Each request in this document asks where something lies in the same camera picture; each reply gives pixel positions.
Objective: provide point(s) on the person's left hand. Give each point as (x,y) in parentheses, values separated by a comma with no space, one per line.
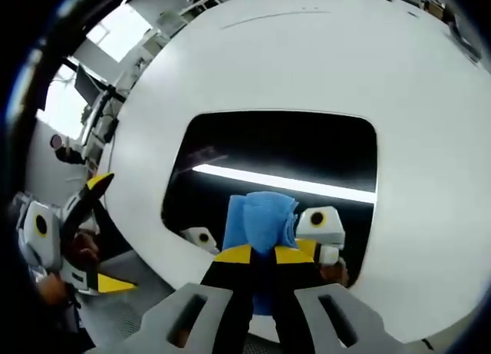
(82,250)

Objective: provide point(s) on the blue cleaning cloth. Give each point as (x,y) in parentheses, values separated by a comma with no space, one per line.
(261,223)

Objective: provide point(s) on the black mirror with white frame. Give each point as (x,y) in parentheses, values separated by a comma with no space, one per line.
(276,146)

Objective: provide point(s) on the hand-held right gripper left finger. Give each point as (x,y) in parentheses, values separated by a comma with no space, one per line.
(172,315)

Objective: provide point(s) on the black computer monitor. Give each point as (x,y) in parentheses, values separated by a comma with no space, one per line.
(88,83)

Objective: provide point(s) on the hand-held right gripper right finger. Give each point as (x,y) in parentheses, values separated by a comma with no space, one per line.
(330,311)

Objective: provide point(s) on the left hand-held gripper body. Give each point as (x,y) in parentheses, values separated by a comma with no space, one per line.
(40,235)

